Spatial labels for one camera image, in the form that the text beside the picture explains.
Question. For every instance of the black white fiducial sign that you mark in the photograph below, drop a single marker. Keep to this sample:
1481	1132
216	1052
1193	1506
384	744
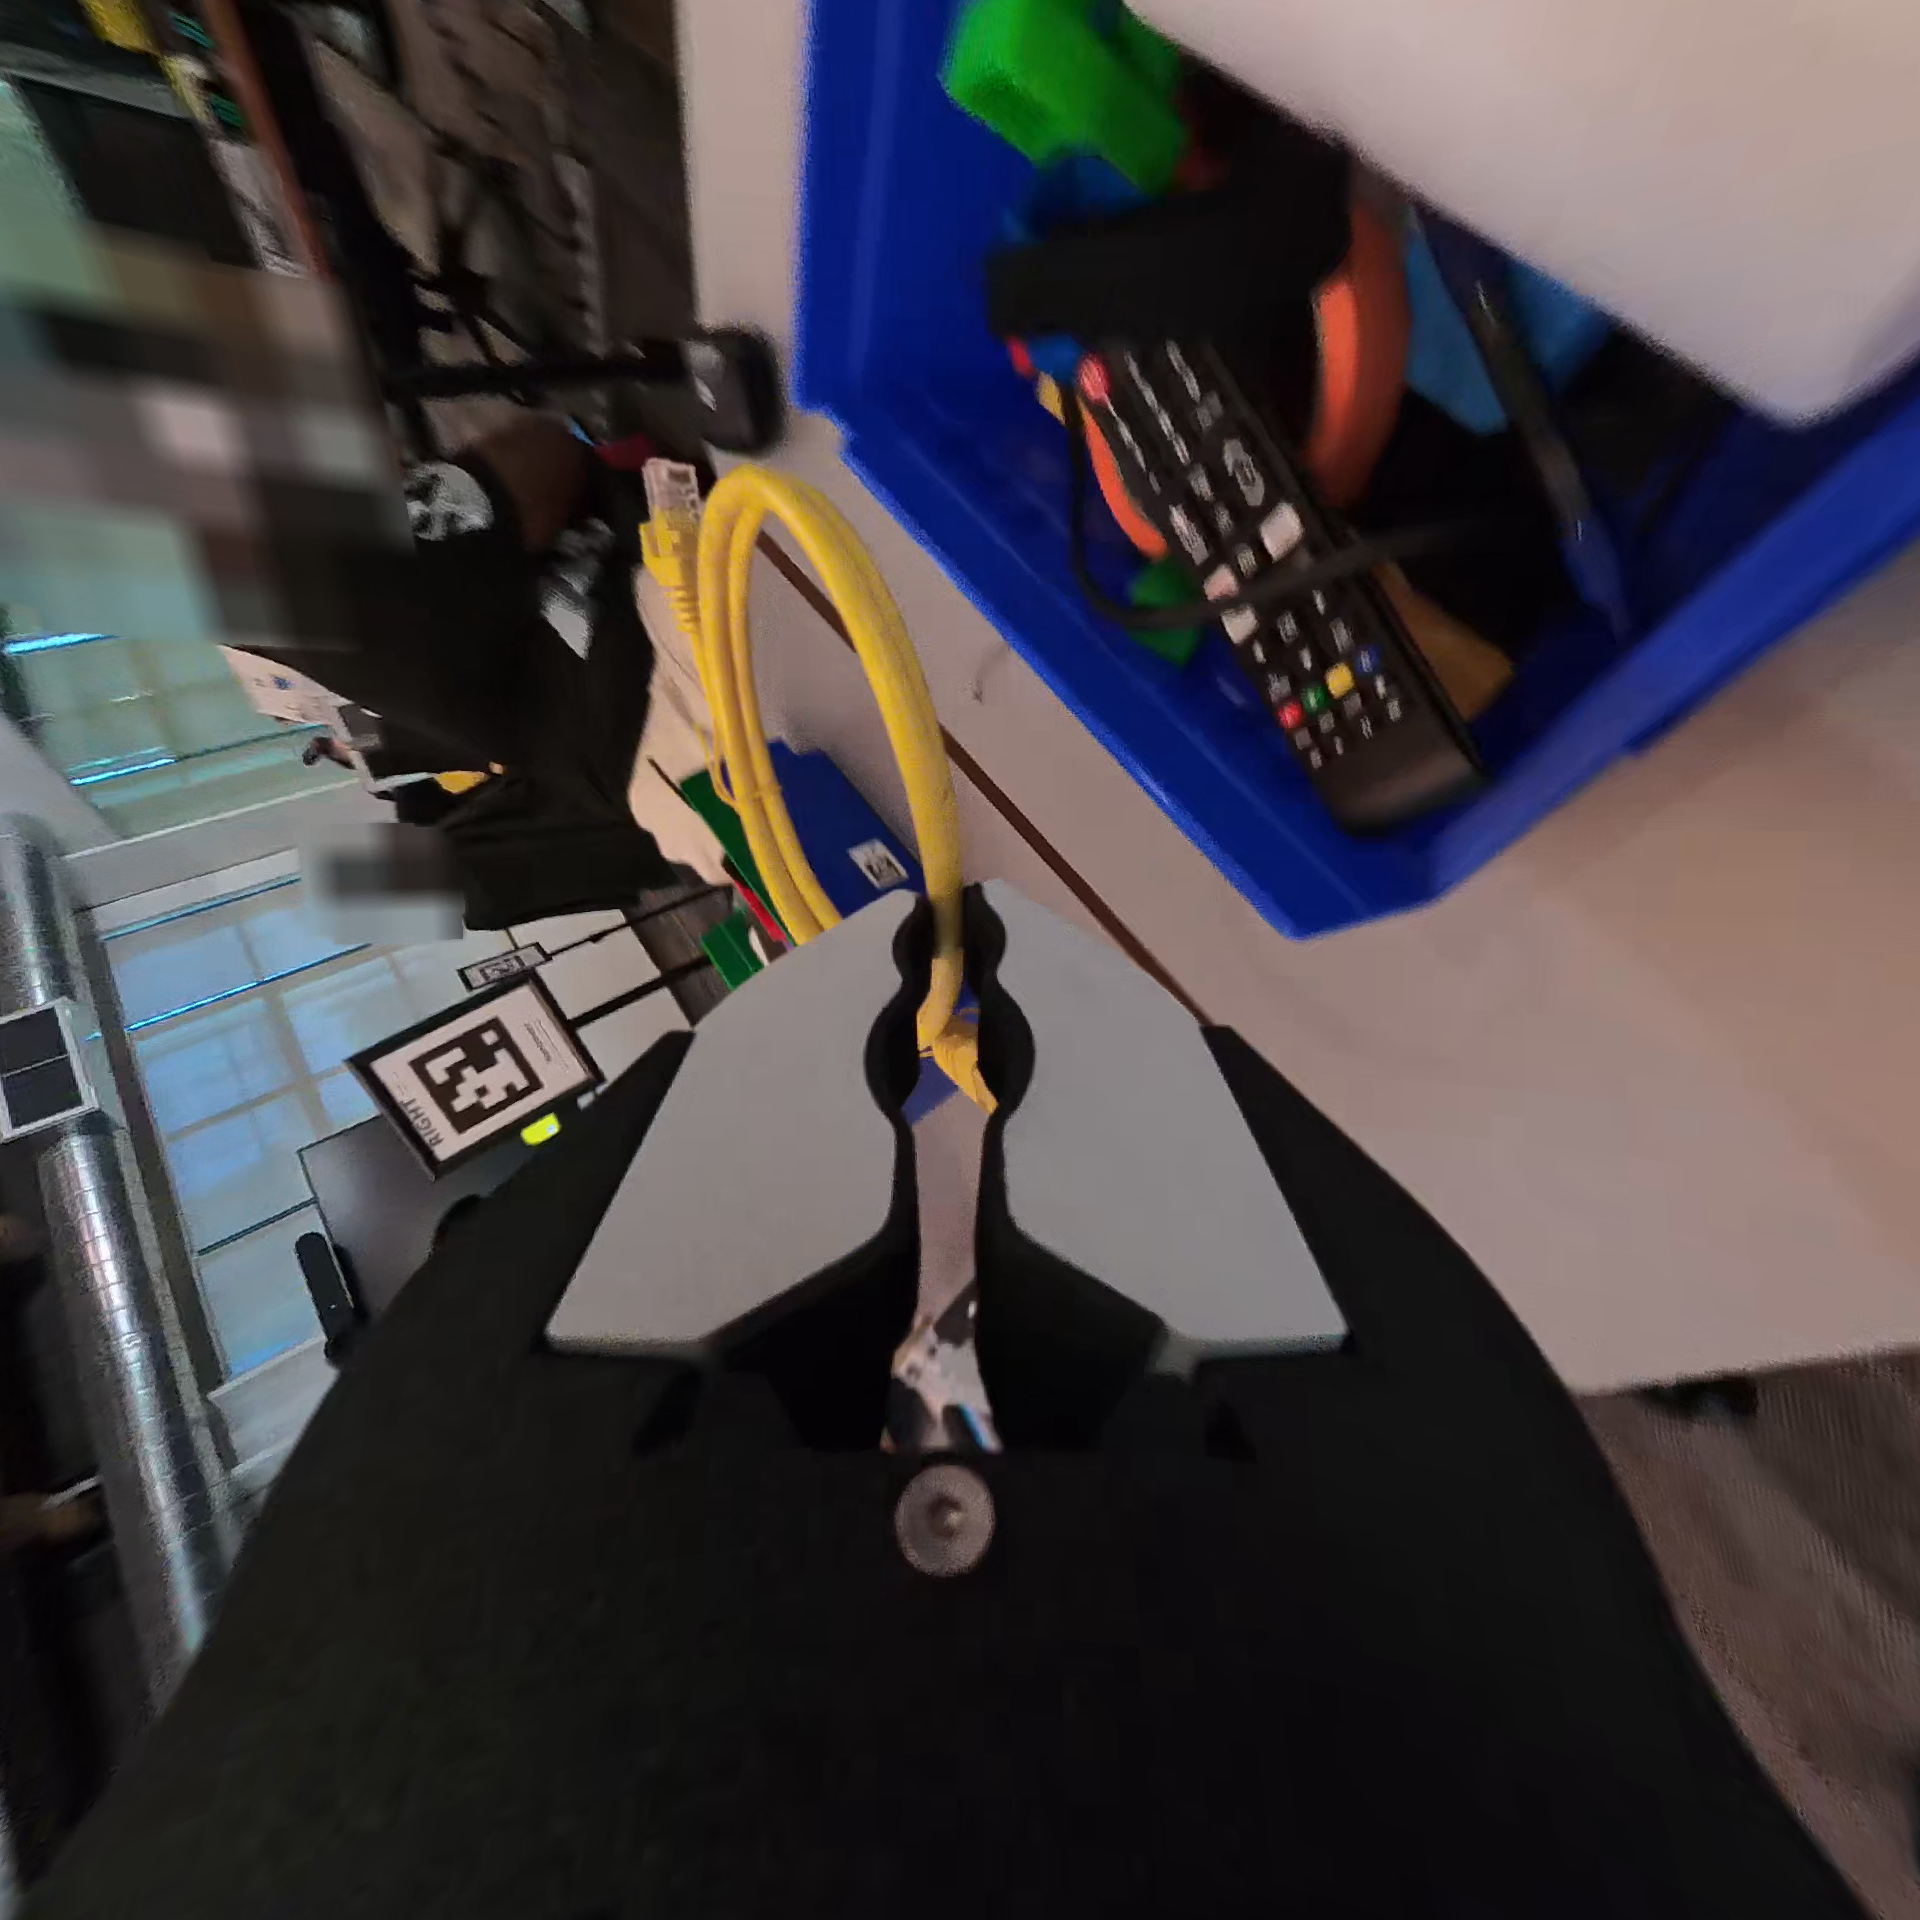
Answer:
450	1103

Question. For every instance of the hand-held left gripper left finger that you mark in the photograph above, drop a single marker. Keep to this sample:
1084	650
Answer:
706	1171

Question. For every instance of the black remote control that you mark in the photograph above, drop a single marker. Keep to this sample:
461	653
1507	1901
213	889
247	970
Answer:
1275	600

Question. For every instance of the blue plastic bin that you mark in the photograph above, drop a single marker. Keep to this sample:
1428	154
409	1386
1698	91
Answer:
817	811
901	300

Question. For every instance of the green plastic bin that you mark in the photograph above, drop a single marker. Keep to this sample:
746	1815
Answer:
712	803

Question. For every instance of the small green block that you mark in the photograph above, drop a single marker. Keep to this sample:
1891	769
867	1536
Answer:
1163	608

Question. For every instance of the green toy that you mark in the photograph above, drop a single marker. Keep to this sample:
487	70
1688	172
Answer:
1065	83

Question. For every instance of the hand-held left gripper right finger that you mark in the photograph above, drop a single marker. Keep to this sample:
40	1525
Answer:
1169	1171

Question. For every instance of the tan cardboard piece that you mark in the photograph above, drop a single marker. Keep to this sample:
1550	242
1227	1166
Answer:
1448	646

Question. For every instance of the black floor lamp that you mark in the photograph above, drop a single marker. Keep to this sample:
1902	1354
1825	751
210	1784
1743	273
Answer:
735	383

